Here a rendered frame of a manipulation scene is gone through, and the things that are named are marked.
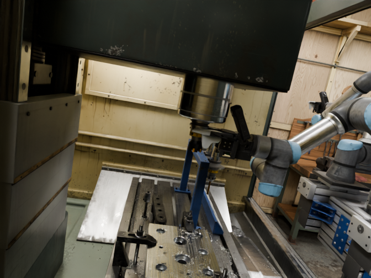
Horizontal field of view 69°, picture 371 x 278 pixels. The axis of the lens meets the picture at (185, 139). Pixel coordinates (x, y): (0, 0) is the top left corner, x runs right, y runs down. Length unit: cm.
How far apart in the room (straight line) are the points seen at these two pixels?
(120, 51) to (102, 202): 121
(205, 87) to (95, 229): 113
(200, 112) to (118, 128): 118
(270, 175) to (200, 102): 34
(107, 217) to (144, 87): 85
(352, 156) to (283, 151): 89
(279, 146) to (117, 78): 124
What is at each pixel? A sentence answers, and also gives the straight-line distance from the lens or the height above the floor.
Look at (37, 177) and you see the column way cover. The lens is 84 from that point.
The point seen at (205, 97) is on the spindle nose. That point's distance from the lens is 76.
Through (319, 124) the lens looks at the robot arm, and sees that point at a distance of 110.
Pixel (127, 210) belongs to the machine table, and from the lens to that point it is 134.
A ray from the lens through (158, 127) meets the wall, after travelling 186.
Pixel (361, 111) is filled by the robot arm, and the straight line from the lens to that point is 104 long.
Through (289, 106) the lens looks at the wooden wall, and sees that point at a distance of 377.
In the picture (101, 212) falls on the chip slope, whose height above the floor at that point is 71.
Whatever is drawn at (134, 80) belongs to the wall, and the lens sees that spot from 183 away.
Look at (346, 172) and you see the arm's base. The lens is 176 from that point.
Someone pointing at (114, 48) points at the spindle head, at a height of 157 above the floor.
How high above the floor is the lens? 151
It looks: 11 degrees down
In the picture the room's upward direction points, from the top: 11 degrees clockwise
